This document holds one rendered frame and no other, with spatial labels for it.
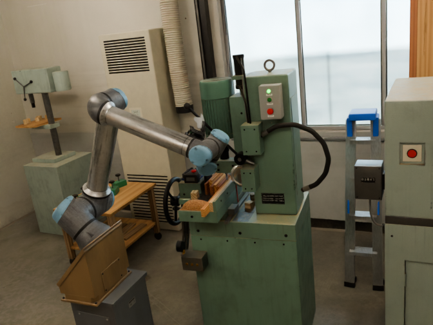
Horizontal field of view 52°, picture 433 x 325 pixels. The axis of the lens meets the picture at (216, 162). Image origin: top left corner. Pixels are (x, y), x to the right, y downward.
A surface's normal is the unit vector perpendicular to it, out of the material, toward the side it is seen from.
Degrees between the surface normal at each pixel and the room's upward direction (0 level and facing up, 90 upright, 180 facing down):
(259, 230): 90
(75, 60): 90
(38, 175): 90
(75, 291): 90
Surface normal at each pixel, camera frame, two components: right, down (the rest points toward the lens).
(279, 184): -0.33, 0.32
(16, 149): 0.90, 0.02
